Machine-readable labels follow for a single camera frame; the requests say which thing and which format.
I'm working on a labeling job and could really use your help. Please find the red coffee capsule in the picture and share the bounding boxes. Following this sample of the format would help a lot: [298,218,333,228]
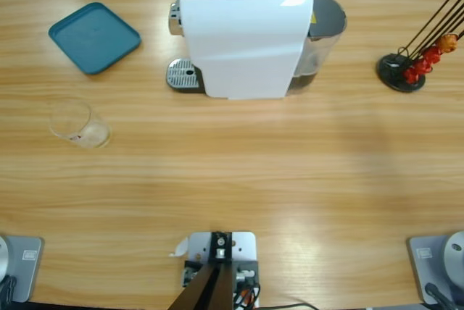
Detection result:
[422,46,443,67]
[403,67,421,85]
[414,58,434,75]

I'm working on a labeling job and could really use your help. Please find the teal square plastic tray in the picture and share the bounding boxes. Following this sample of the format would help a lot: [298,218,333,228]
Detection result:
[48,1,142,75]

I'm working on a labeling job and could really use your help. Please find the white capsule coffee machine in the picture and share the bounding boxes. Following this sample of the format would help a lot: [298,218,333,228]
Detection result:
[165,0,315,101]

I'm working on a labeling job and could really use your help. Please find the arm grey base plate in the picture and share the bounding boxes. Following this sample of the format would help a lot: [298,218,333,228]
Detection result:
[0,235,45,303]
[406,230,464,306]

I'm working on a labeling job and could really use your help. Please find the black base cable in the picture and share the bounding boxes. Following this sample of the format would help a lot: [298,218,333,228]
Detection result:
[424,282,460,310]
[0,275,17,303]

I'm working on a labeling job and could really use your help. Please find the white block with dark post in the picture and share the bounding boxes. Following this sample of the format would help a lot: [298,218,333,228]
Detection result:
[168,230,262,310]

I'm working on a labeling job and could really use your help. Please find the orange coffee capsule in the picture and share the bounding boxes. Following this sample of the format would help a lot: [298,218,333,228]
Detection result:
[439,33,458,54]

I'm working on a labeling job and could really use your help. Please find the black cable at white block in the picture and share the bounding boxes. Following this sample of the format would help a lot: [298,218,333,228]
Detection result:
[231,282,320,310]

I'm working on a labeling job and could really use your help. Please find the clear water tank black lid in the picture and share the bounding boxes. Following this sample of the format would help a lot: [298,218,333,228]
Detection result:
[289,0,348,94]

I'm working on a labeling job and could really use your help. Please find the clear drinking glass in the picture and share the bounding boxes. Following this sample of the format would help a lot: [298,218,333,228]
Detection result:
[49,99,112,149]

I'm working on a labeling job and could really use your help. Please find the white tape scrap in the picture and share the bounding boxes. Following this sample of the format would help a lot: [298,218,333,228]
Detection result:
[168,237,190,258]

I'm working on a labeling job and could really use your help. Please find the black capsule holder with rods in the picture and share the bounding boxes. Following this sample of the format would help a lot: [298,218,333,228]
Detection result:
[376,0,464,93]

